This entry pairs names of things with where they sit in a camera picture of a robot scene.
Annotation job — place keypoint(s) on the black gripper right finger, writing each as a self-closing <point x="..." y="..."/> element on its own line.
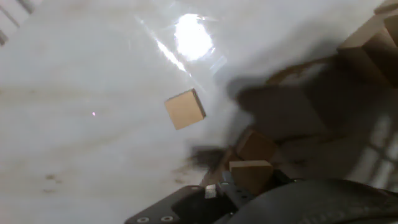
<point x="283" y="179"/>

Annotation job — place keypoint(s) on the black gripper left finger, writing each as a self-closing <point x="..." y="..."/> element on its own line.
<point x="186" y="205"/>

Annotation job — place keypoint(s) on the marble pattern sheet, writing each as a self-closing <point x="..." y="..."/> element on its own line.
<point x="93" y="140"/>

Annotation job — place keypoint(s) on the large wooden block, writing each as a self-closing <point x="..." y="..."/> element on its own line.
<point x="357" y="59"/>

